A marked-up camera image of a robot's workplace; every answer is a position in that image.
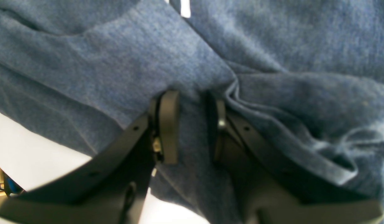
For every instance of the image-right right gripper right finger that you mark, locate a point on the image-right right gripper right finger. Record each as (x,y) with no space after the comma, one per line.
(272,189)

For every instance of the dark blue T-shirt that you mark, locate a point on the dark blue T-shirt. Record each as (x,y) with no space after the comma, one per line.
(308,74)

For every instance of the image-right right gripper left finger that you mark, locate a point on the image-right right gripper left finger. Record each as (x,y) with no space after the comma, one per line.
(111,188)

